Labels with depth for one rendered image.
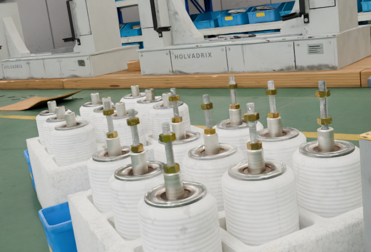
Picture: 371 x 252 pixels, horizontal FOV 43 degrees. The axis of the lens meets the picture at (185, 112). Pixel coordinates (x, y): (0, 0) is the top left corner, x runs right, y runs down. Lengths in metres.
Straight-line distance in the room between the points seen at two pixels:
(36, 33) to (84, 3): 4.07
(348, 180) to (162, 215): 0.26
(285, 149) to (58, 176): 0.49
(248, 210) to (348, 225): 0.13
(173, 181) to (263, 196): 0.11
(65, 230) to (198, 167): 0.33
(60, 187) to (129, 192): 0.40
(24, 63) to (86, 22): 0.92
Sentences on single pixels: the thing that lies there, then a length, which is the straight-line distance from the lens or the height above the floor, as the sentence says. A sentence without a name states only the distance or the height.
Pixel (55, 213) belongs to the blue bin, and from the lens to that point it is 1.01.
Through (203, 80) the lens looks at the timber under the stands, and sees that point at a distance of 2.96.
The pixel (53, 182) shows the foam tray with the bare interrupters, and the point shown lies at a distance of 1.02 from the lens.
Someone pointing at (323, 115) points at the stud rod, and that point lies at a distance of 0.67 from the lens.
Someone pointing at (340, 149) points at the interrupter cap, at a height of 0.25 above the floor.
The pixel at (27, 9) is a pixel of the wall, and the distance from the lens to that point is 7.83.
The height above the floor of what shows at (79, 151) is 0.20.
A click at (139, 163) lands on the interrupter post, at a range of 0.66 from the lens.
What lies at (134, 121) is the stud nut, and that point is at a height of 0.33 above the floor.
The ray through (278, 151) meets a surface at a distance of 0.74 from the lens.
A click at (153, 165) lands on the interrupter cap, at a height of 0.25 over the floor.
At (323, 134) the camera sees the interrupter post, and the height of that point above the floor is 0.28.
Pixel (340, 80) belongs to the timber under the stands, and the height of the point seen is 0.04.
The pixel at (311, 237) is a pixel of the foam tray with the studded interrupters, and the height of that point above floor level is 0.18.
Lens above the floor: 0.46
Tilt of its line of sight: 12 degrees down
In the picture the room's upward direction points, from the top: 7 degrees counter-clockwise
